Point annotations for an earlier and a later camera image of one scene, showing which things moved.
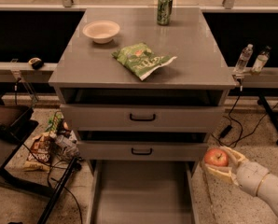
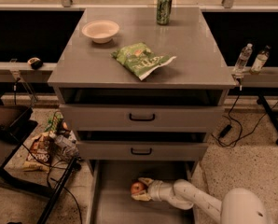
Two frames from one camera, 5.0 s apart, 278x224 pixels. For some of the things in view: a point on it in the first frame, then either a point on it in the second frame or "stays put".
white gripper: x=252 y=176 to x=154 y=190
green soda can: x=164 y=7 stays put
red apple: x=216 y=157 to x=136 y=187
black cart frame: x=10 y=124 stays put
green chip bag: x=140 y=59 stays put
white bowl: x=103 y=32 stays put
